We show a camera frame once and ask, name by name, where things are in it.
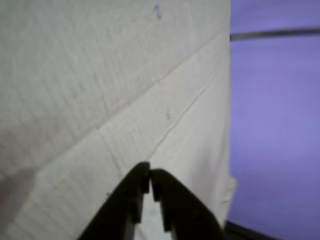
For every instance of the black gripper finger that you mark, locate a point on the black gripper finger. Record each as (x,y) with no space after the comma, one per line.
(117,207)
(182,207)

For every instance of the beige cardboard sheet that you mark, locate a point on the beige cardboard sheet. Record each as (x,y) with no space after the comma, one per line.
(100,75)

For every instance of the thin black bar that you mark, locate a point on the thin black bar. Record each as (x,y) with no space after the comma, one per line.
(275,33)

